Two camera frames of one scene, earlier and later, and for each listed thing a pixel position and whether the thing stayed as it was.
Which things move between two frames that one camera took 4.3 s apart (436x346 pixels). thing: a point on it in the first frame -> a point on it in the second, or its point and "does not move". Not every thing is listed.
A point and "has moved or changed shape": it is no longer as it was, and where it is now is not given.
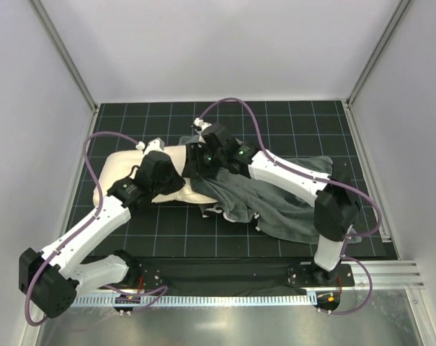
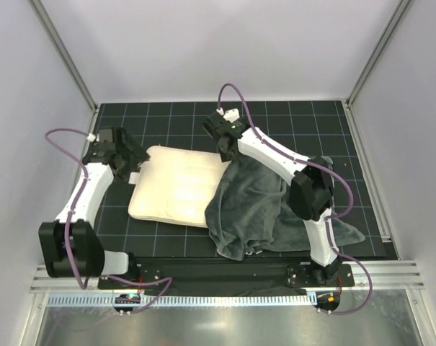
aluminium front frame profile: x=390 y=274 does not move
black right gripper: x=193 y=166 -> x=225 y=148
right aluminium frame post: x=395 y=19 does not move
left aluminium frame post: x=64 y=52 does not move
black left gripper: x=172 y=184 -> x=132 y=155
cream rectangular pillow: x=119 y=163 has moved or changed shape
